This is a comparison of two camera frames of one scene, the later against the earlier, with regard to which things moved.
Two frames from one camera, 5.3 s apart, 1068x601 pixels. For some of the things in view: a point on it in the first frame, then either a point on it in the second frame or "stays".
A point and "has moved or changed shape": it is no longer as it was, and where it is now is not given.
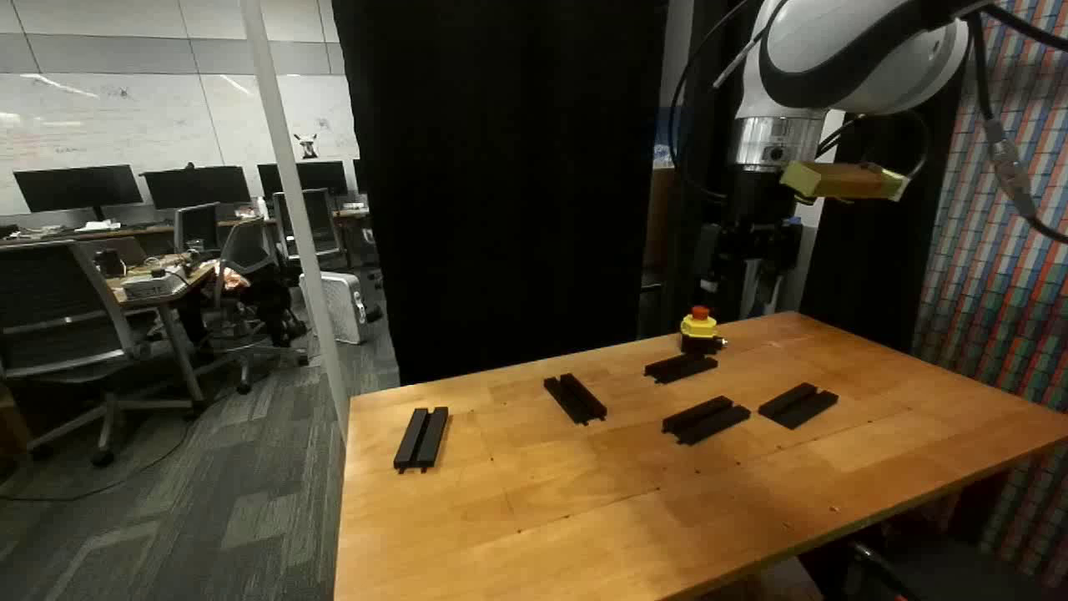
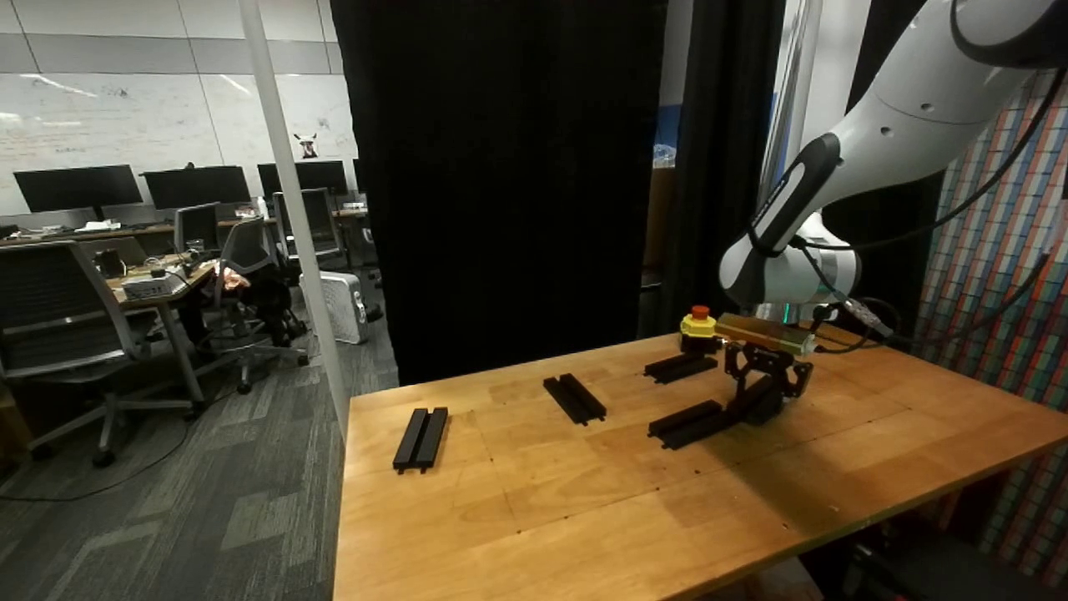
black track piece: x=575 y=399 stays
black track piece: x=422 y=438 stays
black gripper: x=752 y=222 → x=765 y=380
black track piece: x=709 y=420 has moved or changed shape
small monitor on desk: x=199 y=224 stays
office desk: x=153 y=281 stays
